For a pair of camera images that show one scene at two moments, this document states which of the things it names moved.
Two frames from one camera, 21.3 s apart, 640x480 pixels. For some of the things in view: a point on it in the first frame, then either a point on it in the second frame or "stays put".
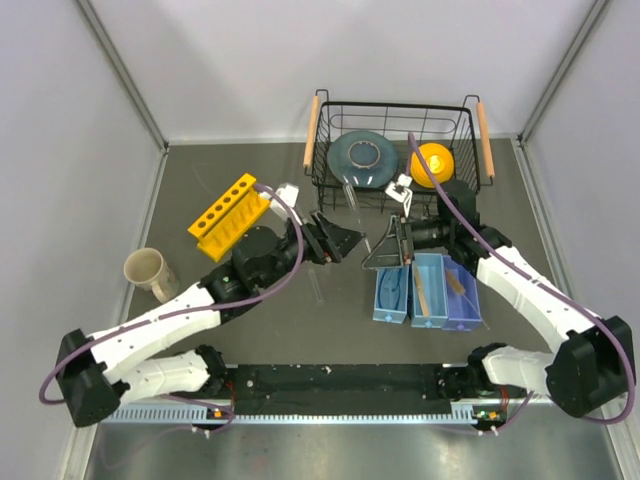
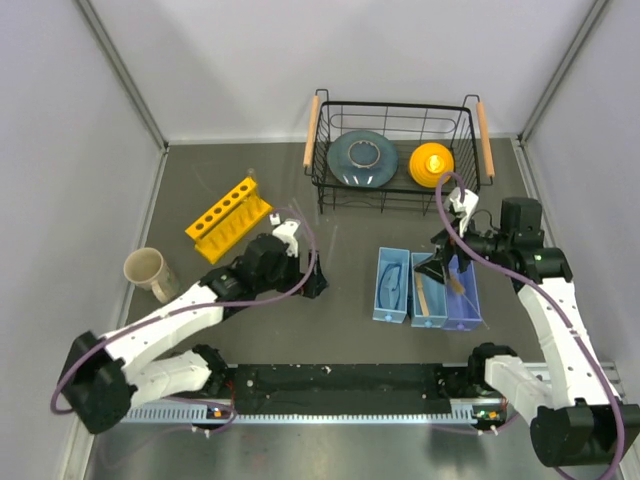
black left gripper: (328, 241) -> (315, 284)
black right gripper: (388, 253) -> (446, 248)
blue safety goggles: (389, 288) stays put
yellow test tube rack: (229, 218) stays put
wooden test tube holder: (421, 292) stays put
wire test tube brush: (460, 290) stays put
